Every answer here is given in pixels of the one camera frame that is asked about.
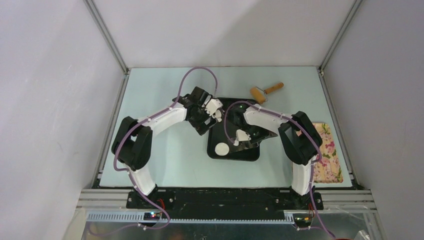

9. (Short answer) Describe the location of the black baking tray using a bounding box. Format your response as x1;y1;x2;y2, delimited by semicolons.
206;97;260;162

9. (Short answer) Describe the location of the wooden dough roller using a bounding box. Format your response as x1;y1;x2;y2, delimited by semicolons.
249;82;284;105

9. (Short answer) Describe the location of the metal spatula with red handle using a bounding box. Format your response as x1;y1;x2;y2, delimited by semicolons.
245;126;278;149

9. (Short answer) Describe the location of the white dough ball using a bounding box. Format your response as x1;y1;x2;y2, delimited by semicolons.
213;109;223;123

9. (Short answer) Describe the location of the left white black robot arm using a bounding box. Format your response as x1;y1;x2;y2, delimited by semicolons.
111;87;223;208

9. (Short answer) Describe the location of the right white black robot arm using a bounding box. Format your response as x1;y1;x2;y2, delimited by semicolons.
223;100;323;209

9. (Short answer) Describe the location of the floral cloth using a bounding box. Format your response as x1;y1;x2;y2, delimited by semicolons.
313;122;344;184

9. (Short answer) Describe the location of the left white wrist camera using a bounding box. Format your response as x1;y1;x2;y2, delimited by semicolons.
205;98;223;116

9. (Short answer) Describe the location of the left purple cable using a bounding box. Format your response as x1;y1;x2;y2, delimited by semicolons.
113;66;219;231

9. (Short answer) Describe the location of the purple cable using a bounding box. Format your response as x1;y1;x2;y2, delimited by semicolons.
113;66;219;231
223;100;336;239

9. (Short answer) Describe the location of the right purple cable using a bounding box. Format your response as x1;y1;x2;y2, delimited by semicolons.
223;100;336;239

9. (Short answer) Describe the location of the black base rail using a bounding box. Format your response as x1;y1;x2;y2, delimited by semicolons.
126;187;324;221

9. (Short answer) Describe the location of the aluminium frame with cable duct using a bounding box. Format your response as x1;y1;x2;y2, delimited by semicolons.
77;187;386;240

